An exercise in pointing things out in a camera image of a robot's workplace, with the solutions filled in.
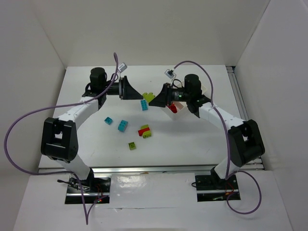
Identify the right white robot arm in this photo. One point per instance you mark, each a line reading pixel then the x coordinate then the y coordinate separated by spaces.
pixel 244 141

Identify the long red lego brick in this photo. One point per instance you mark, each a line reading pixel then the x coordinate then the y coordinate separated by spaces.
pixel 173 108

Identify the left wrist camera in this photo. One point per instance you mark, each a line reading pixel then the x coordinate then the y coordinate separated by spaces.
pixel 122 67

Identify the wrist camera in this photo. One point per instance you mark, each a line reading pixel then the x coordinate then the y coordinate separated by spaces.
pixel 169 73
pixel 122 67

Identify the green red curved lego stack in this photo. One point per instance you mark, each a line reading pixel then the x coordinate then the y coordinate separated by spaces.
pixel 145 131

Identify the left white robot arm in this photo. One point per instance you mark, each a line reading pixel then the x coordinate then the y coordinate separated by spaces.
pixel 59 137

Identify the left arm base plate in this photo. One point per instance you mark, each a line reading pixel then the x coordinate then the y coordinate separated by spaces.
pixel 99 191

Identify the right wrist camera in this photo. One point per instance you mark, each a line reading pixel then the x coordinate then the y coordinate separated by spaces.
pixel 169 73

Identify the long green lego brick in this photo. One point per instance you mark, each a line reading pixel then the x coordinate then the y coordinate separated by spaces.
pixel 148 96

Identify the small green lego brick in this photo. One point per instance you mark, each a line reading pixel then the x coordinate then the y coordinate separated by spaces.
pixel 132 146

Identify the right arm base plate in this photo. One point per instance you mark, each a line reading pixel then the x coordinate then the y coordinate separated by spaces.
pixel 207 191

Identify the front aluminium rail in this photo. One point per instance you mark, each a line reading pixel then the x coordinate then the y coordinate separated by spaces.
pixel 192 168

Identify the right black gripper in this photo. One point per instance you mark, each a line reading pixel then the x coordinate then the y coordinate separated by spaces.
pixel 167 94

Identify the long teal lego brick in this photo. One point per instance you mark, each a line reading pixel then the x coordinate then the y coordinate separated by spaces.
pixel 144 105

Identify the white divided container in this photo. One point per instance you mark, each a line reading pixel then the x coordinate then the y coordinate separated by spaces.
pixel 181 106

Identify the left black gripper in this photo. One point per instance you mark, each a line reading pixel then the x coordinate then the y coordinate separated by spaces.
pixel 122 87

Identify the small teal lego brick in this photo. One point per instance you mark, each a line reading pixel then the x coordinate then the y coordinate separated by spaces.
pixel 108 120

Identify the curved teal lego brick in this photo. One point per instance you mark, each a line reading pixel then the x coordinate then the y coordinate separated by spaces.
pixel 122 125

